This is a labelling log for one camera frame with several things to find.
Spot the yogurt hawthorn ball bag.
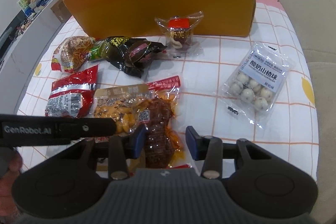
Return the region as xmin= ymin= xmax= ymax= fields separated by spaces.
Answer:
xmin=219 ymin=42 xmax=295 ymax=129

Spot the clear red-label snack packet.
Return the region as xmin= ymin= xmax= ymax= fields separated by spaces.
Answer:
xmin=154 ymin=11 xmax=204 ymax=58

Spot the yellow bean snack bag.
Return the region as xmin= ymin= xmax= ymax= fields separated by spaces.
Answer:
xmin=92 ymin=84 xmax=158 ymax=136

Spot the checkered lemon tablecloth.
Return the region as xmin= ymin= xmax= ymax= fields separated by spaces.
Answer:
xmin=16 ymin=0 xmax=320 ymax=183

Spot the brown cardboard box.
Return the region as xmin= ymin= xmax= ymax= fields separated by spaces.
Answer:
xmin=51 ymin=0 xmax=72 ymax=23

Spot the green black snack packet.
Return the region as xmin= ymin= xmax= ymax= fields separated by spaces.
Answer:
xmin=85 ymin=36 xmax=130 ymax=61

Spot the red silver snack bag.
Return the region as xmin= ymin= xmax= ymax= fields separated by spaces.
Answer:
xmin=45 ymin=65 xmax=98 ymax=118

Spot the beige sofa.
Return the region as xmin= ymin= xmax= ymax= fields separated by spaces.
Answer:
xmin=280 ymin=0 xmax=335 ymax=223

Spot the white tv cabinet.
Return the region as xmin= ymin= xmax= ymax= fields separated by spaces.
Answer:
xmin=1 ymin=0 xmax=62 ymax=114

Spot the red spicy meat packet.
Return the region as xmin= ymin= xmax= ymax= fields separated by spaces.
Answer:
xmin=139 ymin=75 xmax=185 ymax=169

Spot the orange noodle snack bag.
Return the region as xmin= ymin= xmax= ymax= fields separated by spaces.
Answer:
xmin=51 ymin=36 xmax=96 ymax=73

